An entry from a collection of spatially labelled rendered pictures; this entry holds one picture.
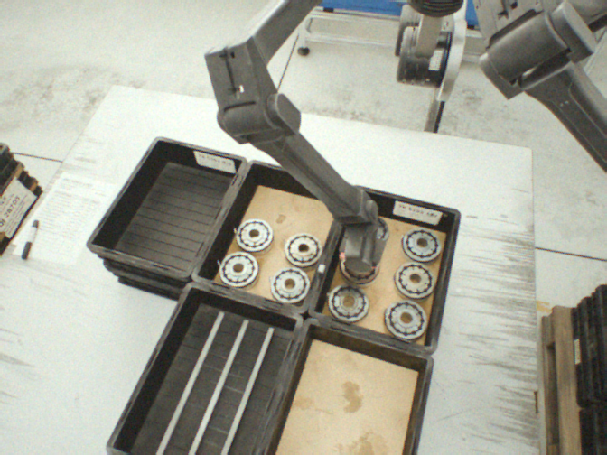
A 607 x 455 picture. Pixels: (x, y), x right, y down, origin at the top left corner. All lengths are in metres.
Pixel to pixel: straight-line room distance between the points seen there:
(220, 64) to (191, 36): 2.73
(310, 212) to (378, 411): 0.56
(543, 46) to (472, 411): 0.93
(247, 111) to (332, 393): 0.70
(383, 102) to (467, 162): 1.25
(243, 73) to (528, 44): 0.36
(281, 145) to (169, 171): 0.81
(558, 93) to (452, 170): 1.00
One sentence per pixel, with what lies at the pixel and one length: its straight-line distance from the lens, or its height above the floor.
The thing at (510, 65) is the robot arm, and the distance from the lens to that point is 0.65.
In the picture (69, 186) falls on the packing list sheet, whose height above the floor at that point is 0.70.
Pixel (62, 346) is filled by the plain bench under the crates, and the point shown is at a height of 0.70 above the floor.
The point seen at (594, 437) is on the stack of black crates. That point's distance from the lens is 1.93.
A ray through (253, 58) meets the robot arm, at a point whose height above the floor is 1.53.
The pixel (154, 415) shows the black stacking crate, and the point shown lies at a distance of 1.18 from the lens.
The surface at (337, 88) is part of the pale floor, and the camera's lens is 2.92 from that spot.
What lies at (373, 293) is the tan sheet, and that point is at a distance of 1.22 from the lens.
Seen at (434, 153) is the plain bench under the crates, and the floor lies 0.70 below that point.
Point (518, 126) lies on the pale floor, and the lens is 2.91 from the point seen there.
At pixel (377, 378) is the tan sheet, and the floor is 0.83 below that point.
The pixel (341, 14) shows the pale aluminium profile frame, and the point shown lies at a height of 0.30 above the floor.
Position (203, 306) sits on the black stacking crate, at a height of 0.83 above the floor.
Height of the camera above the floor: 1.94
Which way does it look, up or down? 59 degrees down
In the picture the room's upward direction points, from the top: 3 degrees counter-clockwise
